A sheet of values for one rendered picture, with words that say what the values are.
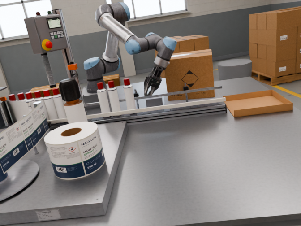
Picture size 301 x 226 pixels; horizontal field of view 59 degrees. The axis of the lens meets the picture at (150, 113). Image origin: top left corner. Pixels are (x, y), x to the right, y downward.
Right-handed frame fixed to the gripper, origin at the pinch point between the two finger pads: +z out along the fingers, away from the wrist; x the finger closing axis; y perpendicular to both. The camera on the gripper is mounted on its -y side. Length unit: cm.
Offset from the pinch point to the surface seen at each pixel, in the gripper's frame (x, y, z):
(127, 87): -12.2, 6.8, -2.8
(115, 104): -15.4, 8.1, 8.7
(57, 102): -46, 6, 21
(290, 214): 39, 91, -15
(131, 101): -7.2, 7.0, 4.0
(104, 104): -21.2, 7.8, 11.2
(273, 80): 218, -280, -7
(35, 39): -67, 1, -8
